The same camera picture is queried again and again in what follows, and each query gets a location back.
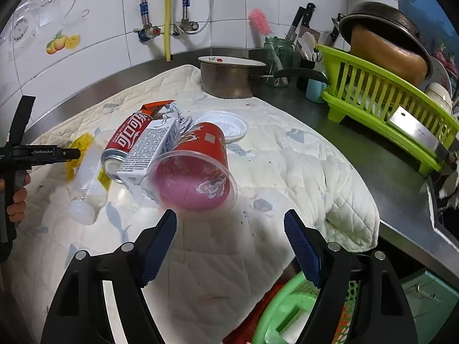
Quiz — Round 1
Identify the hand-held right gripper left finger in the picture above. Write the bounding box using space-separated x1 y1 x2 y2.
40 208 178 344

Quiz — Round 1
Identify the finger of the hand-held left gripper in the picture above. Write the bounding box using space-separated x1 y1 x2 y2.
0 95 81 155
0 153 81 195

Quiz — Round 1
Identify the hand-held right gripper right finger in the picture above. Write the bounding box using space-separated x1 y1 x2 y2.
283 208 419 344

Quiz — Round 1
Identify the clear bottle with yellow label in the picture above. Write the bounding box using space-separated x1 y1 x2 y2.
66 132 112 226

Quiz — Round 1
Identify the red soda can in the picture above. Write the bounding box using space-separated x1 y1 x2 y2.
101 112 155 178

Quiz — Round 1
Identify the red floral cup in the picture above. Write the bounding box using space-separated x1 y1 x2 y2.
150 122 238 213

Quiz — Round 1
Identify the white drink carton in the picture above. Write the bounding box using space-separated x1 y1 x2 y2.
116 118 182 189

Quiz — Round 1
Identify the person's left hand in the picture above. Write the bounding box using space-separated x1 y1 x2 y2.
7 185 29 225

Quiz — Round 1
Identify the green mesh basket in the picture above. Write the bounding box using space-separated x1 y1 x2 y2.
341 279 362 344

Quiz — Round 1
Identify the white quilted mat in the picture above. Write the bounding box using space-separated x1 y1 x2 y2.
7 64 381 344

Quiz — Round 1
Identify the orange snack wrapper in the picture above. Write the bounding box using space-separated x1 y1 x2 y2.
141 99 177 120

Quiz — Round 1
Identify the crumpled silver wrapper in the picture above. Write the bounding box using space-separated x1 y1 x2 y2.
155 102 196 144

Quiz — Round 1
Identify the white plastic lid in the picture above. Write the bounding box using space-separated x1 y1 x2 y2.
195 111 248 142

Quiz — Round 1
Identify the green metal box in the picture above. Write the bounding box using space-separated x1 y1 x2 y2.
399 268 459 344

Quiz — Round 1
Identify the light blue cup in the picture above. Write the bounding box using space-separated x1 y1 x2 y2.
306 78 329 103

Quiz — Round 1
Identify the steel cleaver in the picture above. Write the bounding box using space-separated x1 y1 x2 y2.
386 106 459 163

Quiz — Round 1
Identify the green plastic dish rack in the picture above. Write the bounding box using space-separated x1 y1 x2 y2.
317 44 459 175

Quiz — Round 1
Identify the black utensil holder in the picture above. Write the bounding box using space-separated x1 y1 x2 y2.
296 56 326 92

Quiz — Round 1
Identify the green glass jar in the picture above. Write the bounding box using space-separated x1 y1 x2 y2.
264 36 295 88

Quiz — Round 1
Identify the white bowl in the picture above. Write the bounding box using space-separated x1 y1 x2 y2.
425 82 453 113

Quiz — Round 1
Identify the white spatula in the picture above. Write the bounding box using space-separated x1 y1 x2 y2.
297 31 322 61

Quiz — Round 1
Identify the brown clay pot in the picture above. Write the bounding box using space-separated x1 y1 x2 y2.
350 24 428 87

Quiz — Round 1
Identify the pink brush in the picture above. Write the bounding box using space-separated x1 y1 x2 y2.
250 8 274 37

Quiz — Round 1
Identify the black wok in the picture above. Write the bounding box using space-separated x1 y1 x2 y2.
339 1 431 79

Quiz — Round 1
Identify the blue board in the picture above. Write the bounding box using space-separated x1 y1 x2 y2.
394 0 459 65

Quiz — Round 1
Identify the braided hose with red valve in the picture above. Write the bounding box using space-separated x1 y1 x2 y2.
133 0 163 42

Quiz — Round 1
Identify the steel pot with black handle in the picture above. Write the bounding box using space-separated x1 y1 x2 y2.
198 56 330 99

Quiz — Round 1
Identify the yellow corrugated gas hose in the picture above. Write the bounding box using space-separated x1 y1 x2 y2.
164 0 174 62

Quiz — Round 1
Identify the braided hose with steel valve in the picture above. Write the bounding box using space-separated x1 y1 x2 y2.
176 0 200 36

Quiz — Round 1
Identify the small black handled knife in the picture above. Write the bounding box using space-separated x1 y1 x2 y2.
327 13 345 48

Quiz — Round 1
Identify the white flexible hose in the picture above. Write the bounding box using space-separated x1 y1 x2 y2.
171 0 215 36

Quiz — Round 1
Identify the black handled kitchen knife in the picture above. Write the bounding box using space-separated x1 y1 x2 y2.
286 2 317 42

